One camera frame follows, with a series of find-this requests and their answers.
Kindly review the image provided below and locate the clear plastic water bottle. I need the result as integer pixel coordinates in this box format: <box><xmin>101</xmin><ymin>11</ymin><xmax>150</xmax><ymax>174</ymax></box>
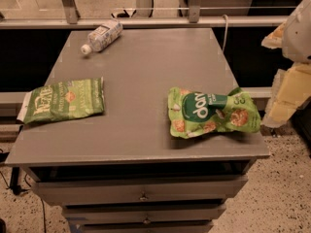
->
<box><xmin>81</xmin><ymin>19</ymin><xmax>123</xmax><ymax>55</ymax></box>

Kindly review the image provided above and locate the grey drawer cabinet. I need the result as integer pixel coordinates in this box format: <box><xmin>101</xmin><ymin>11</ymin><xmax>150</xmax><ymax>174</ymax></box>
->
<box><xmin>4</xmin><ymin>27</ymin><xmax>271</xmax><ymax>233</ymax></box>

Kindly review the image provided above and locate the bottom grey drawer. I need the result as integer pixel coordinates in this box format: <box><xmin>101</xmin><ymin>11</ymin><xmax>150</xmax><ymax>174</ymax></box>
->
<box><xmin>71</xmin><ymin>221</ymin><xmax>214</xmax><ymax>233</ymax></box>

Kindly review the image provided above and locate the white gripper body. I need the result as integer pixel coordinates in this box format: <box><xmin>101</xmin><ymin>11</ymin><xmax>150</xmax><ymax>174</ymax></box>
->
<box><xmin>261</xmin><ymin>23</ymin><xmax>285</xmax><ymax>50</ymax></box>

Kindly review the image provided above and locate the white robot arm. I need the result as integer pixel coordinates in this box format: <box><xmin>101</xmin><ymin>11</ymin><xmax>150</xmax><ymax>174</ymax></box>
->
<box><xmin>261</xmin><ymin>0</ymin><xmax>311</xmax><ymax>128</ymax></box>

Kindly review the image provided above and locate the grey drawer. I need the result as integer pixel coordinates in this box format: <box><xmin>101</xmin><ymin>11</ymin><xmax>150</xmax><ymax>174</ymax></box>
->
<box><xmin>63</xmin><ymin>204</ymin><xmax>225</xmax><ymax>224</ymax></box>
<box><xmin>71</xmin><ymin>221</ymin><xmax>214</xmax><ymax>233</ymax></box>
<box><xmin>32</xmin><ymin>175</ymin><xmax>248</xmax><ymax>206</ymax></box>

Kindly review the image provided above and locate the black floor cable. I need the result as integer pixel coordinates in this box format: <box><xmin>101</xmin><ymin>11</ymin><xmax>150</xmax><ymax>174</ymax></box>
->
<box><xmin>0</xmin><ymin>148</ymin><xmax>47</xmax><ymax>233</ymax></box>

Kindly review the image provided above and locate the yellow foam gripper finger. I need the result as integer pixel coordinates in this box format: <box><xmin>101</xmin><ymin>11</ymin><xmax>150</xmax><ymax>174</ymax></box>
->
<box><xmin>262</xmin><ymin>63</ymin><xmax>311</xmax><ymax>128</ymax></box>

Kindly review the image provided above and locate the light green rice chip bag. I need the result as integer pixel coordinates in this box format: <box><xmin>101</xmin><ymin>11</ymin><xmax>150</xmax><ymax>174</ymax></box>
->
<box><xmin>168</xmin><ymin>87</ymin><xmax>260</xmax><ymax>139</ymax></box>

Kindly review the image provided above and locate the white hanging cable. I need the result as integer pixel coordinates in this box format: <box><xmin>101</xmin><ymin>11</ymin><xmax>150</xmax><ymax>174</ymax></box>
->
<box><xmin>221</xmin><ymin>14</ymin><xmax>229</xmax><ymax>54</ymax></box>

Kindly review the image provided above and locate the middle grey drawer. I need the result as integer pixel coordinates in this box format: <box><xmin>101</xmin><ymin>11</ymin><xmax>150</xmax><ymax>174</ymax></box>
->
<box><xmin>63</xmin><ymin>204</ymin><xmax>225</xmax><ymax>224</ymax></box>

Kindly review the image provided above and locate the dark green chip bag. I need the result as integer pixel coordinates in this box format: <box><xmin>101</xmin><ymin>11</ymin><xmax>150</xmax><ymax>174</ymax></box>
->
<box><xmin>17</xmin><ymin>78</ymin><xmax>104</xmax><ymax>124</ymax></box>

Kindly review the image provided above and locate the top grey drawer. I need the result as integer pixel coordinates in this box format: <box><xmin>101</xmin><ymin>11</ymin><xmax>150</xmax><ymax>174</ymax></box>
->
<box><xmin>32</xmin><ymin>175</ymin><xmax>248</xmax><ymax>206</ymax></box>

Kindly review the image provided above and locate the grey metal railing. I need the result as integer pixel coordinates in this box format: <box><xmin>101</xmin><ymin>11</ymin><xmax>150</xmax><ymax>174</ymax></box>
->
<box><xmin>0</xmin><ymin>0</ymin><xmax>287</xmax><ymax>29</ymax></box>

